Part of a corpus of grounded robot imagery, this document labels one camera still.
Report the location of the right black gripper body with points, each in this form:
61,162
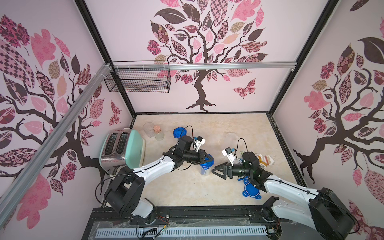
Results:
229,171

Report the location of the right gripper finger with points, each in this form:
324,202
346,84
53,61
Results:
224,166
224,172

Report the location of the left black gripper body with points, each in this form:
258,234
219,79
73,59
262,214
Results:
193,157

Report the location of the blue lid container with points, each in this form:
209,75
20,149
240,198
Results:
179,132
206,168

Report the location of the detached blue container lid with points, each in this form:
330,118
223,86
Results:
250,191

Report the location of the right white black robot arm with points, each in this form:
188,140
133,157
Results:
321,209

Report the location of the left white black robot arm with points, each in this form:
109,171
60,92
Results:
124,193

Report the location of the small bottle cork lid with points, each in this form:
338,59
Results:
159,134

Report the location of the clear glass tumbler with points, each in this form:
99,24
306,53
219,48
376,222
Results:
148,128

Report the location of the mint chrome toaster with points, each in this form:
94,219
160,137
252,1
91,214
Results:
122,148

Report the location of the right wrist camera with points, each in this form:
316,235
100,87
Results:
230,154

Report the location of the white slotted cable duct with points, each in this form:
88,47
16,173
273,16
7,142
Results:
176,232

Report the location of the black wire basket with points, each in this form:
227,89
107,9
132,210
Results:
140,76

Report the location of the back aluminium rail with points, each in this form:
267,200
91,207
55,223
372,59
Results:
208,66

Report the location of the aluminium rail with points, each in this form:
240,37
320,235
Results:
208,66
18,188

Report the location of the black base frame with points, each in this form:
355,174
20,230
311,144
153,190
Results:
200,216

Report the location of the left aluminium rail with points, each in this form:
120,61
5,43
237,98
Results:
18,188

